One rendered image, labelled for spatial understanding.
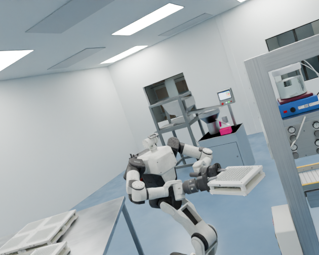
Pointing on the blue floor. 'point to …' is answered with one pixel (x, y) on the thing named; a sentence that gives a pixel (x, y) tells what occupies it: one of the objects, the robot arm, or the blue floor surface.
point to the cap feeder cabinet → (229, 147)
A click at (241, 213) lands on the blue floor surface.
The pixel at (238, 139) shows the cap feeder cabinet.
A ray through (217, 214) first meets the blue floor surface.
